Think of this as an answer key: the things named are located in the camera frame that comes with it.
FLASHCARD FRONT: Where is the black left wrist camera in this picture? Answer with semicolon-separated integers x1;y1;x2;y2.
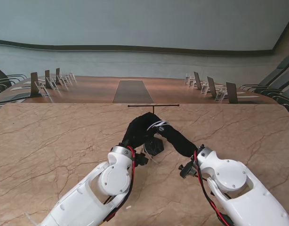
135;152;149;167

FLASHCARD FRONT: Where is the black T-bar rack marble base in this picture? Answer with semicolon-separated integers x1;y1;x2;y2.
127;104;180;156

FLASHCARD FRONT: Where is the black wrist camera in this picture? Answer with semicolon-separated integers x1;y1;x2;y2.
135;152;149;167
178;162;197;179

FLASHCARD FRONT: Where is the red black right arm cable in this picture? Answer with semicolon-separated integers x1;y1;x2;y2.
193;150;234;226

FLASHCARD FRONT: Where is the printed conference room backdrop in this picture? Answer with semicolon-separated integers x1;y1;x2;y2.
0;0;289;105

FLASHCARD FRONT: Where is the red black arm cable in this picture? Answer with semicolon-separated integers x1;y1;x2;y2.
102;145;137;223
193;150;234;226

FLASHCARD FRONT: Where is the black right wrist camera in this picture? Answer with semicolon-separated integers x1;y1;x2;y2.
178;162;197;179

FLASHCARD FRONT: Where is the red black left arm cable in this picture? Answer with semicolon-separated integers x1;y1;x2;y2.
102;145;137;223

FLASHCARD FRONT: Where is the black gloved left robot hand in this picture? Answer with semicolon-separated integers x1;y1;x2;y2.
121;112;163;149

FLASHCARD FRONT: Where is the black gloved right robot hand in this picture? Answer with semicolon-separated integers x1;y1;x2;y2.
155;125;199;158

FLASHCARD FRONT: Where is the white wired earphone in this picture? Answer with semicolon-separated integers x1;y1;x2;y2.
144;120;171;165

